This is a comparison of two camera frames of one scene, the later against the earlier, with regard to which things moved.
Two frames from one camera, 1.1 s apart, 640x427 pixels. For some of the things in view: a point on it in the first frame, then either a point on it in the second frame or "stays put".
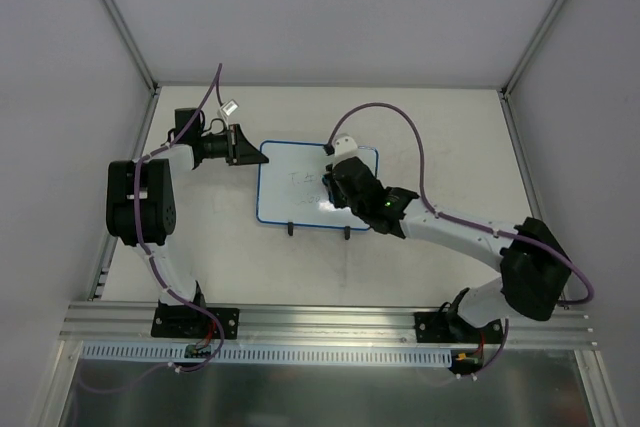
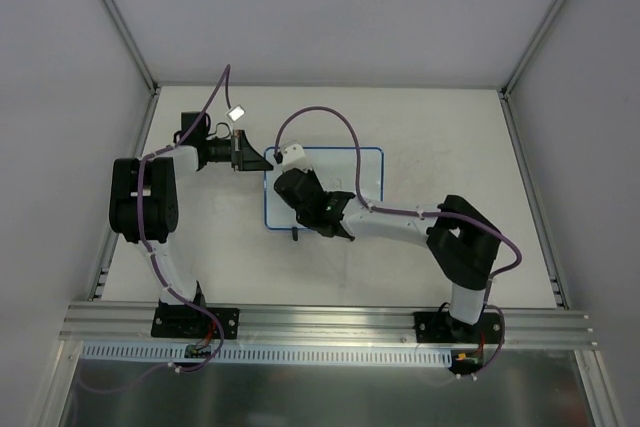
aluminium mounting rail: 313,323 stays put
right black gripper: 338,185 → 288,185
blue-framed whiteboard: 290,185 stays put
